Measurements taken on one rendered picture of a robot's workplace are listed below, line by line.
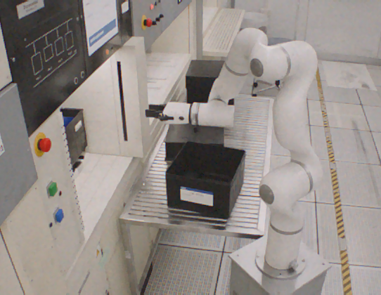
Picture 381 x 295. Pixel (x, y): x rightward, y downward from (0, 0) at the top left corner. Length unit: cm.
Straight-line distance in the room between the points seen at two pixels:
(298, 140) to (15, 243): 84
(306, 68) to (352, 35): 471
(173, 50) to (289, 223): 212
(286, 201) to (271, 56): 44
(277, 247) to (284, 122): 46
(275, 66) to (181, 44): 211
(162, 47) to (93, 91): 148
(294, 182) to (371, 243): 170
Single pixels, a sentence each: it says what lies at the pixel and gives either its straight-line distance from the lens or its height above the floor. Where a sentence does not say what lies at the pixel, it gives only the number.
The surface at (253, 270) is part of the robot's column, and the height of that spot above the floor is 76.
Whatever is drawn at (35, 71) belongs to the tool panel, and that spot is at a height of 155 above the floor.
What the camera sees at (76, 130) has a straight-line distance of 186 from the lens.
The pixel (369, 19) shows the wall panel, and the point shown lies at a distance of 595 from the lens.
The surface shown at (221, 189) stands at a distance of 170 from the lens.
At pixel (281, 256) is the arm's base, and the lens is 154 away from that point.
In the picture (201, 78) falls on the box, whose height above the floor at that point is 100.
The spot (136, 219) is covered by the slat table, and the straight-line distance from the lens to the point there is 180.
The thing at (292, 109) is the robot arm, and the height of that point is 138.
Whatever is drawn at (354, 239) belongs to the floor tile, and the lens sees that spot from 296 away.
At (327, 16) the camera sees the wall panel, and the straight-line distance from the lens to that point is 587.
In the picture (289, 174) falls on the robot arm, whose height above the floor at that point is 118.
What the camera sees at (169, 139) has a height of 86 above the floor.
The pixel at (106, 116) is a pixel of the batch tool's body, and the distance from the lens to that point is 193.
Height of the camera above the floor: 193
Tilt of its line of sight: 34 degrees down
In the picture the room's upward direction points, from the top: straight up
